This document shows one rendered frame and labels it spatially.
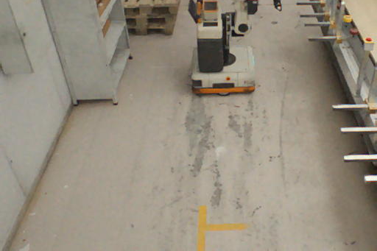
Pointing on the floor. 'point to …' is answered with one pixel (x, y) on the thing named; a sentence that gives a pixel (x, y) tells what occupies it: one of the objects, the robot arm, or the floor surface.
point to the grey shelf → (86, 29)
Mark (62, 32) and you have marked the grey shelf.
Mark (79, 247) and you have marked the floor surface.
